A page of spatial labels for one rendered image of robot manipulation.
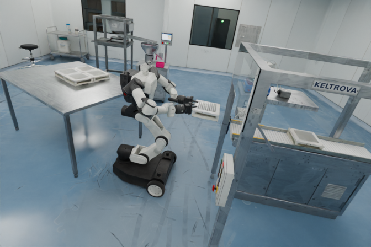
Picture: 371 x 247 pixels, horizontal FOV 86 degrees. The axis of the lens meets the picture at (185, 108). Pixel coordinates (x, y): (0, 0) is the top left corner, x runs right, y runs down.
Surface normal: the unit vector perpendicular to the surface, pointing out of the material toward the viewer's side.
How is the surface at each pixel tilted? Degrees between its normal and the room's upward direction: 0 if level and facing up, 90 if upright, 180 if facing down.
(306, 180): 90
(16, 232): 0
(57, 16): 90
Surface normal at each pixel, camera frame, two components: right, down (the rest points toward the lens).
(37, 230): 0.12, -0.89
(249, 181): -0.15, 0.43
